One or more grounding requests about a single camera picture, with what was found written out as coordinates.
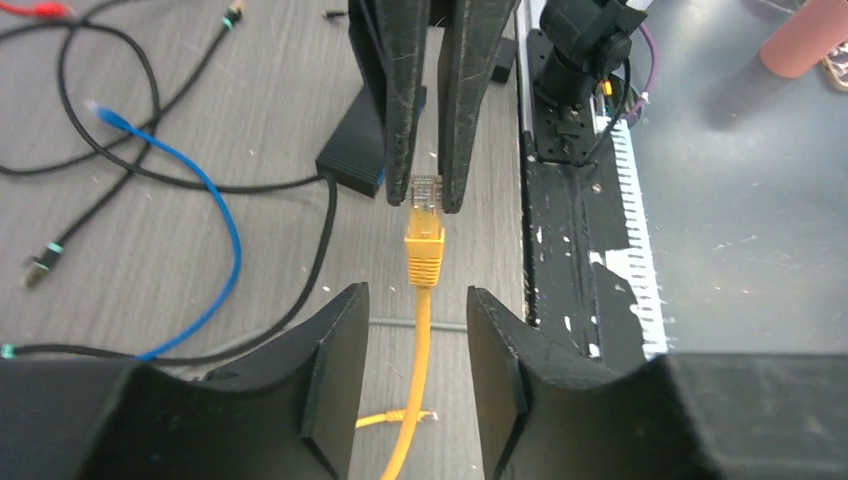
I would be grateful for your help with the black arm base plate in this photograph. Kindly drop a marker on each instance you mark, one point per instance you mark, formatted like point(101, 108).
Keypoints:
point(574, 218)

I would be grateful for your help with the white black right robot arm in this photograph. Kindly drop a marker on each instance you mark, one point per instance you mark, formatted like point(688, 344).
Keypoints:
point(589, 38)

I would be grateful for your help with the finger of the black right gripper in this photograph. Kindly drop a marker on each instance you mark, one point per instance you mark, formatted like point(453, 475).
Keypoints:
point(469, 50)
point(388, 39)

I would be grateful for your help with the black blue network switch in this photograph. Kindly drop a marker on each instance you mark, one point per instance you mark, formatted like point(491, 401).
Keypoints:
point(353, 154)

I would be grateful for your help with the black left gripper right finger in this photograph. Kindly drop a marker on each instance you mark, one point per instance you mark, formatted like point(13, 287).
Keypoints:
point(545, 412)

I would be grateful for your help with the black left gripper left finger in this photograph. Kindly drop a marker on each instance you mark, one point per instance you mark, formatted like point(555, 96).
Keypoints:
point(287, 410)

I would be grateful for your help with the pink cylinder object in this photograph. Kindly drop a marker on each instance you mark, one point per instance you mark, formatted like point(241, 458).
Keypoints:
point(817, 28)

